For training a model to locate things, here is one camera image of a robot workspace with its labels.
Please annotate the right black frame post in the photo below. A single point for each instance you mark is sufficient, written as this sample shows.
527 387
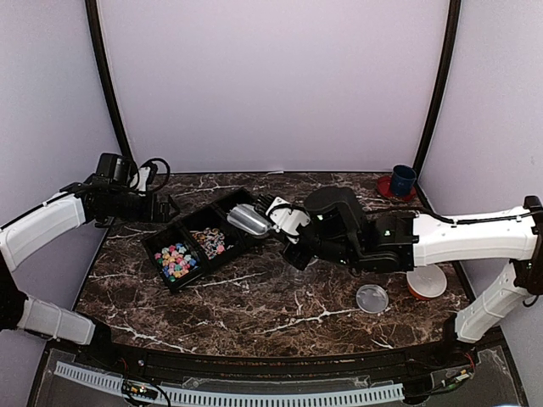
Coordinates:
446 55

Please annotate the clear plastic cup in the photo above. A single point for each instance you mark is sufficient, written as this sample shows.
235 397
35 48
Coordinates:
302 277

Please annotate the orange white bowl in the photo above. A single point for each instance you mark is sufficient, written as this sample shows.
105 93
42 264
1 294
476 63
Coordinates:
426 282

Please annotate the red plate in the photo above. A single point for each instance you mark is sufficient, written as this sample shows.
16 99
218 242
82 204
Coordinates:
383 188

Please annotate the blue mug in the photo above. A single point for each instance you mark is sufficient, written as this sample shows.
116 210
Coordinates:
402 180

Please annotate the swirl lollipops pile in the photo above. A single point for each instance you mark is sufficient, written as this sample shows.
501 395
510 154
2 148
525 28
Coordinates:
211 240

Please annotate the black front table rail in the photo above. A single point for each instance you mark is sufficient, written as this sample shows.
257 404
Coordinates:
256 343

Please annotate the star candies pile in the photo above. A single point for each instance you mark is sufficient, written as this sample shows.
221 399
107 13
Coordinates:
177 261

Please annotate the left black frame post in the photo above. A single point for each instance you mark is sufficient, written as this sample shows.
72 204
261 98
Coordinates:
105 77

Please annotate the right circuit board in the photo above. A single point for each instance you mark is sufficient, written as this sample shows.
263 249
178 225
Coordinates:
456 378

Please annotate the metal scoop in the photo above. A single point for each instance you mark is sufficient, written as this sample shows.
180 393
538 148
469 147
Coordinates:
245 218

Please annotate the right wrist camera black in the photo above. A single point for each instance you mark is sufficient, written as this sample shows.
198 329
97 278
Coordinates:
335 212

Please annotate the black frame post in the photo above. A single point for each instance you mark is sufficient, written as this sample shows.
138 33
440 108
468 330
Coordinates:
446 55
105 77

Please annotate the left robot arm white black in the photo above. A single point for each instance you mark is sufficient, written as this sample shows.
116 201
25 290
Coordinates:
118 188

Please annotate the white slotted cable duct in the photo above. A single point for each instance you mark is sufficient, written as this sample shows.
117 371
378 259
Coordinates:
110 383

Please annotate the black three-compartment candy tray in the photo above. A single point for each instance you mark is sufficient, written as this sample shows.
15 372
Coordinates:
212 215

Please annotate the left circuit board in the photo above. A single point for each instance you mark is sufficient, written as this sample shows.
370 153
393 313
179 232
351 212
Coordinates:
137 390

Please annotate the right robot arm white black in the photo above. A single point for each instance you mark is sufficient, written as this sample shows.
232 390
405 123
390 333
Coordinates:
390 243

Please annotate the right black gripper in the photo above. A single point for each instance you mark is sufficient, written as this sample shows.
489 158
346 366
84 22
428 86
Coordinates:
298 259

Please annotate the circuit board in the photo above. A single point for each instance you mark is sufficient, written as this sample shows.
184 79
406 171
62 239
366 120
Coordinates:
137 390
456 378

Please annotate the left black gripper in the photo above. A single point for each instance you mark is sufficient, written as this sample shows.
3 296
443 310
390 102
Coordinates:
163 216

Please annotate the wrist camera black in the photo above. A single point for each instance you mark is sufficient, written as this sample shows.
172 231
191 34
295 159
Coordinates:
114 169
335 212

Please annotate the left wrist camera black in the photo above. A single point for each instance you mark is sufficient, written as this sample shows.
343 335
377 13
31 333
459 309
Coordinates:
114 169

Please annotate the clear plastic lid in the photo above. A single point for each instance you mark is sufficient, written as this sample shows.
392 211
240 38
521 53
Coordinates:
372 299

